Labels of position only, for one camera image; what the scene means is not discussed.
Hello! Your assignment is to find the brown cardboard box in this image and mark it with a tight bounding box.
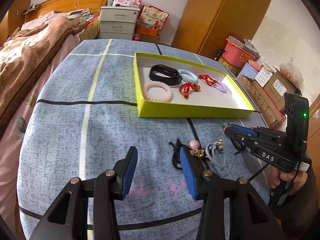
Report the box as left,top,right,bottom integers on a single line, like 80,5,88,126
264,71,295,112

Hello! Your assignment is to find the blue checked bed cover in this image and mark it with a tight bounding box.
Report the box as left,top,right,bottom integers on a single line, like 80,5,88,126
16,38,272,240

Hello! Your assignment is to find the black tie with pink ball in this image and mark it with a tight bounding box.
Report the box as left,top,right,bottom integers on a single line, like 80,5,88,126
169,139,208,171

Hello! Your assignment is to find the light blue round container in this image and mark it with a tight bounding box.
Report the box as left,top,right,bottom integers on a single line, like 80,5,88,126
238,60,262,80

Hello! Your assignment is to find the red braided knot bracelet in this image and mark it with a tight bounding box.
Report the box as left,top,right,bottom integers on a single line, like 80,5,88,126
197,74,218,87

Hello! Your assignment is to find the grey drawer nightstand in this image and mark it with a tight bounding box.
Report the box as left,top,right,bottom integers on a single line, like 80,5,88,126
98,6,140,40

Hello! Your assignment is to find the right hand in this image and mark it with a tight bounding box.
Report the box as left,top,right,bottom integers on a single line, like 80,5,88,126
269,166,308,195

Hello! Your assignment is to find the wooden headboard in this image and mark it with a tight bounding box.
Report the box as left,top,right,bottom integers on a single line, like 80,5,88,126
26,0,107,22

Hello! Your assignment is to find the plastic bag of food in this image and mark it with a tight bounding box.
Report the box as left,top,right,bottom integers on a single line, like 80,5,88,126
279,57,304,92

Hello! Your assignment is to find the pink plastic basket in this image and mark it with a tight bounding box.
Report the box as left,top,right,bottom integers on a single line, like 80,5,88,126
222,38,257,69

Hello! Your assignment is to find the black tie with flower bead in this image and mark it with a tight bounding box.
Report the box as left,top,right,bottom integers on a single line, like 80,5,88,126
222,122,246,155

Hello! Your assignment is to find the purple spiral hair tie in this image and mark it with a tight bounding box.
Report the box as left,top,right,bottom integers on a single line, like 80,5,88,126
212,80,229,94

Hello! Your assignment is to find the yellow patterned tin box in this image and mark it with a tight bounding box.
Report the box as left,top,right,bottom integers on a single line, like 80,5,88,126
218,57,241,77

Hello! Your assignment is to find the wooden wardrobe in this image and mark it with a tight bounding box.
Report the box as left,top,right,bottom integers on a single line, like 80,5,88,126
171,0,271,59

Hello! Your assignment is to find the pink spiral hair tie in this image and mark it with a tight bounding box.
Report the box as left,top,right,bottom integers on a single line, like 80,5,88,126
143,80,174,103

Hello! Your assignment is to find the open long cardboard box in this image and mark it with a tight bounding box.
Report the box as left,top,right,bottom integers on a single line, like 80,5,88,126
238,75,286,129

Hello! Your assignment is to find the brown blanket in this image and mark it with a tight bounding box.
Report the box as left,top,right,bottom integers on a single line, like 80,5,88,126
1,16,89,135

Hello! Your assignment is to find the cardboard box under bag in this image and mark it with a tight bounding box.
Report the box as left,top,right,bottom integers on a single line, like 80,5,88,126
140,34,161,44

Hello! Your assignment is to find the red patterned gift bag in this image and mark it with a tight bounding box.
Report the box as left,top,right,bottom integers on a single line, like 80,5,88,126
137,5,169,31

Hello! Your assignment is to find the grey hair tie with charm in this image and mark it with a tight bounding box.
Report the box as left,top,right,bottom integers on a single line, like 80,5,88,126
204,138,231,177

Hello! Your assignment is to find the black fitness band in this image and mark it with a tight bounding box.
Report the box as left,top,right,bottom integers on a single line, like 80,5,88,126
149,64,182,86

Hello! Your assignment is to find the pink box on nightstand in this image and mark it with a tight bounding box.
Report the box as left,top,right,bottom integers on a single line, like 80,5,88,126
112,0,142,8

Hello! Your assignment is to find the orange box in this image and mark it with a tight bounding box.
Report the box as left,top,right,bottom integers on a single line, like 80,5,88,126
135,25,159,37

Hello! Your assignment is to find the red cord gold-bead bracelet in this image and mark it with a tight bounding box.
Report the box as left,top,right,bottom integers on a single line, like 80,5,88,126
178,81,201,99

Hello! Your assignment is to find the blue spiral hair tie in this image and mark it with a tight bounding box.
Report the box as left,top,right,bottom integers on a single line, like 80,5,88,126
177,69,200,84

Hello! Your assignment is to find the green shallow tray box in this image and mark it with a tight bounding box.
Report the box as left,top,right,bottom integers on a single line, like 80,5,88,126
133,52,254,118

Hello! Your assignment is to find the cola bottle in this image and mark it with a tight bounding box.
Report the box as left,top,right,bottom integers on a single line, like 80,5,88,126
132,34,141,41

